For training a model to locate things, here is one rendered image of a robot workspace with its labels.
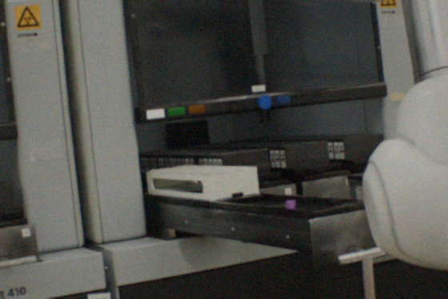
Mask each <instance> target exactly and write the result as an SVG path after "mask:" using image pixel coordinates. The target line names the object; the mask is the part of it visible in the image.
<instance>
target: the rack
mask: <svg viewBox="0 0 448 299"><path fill-rule="evenodd" d="M146 174H147V181H148V190H149V193H150V194H158V195H166V196H174V197H188V198H197V199H204V200H211V201H215V200H217V199H222V198H227V197H233V195H232V193H236V192H243V194H244V195H247V194H251V193H259V190H258V175H257V168H256V167H244V166H216V165H184V166H178V167H172V168H166V169H156V170H150V171H146ZM198 181H201V182H202V183H198Z"/></svg>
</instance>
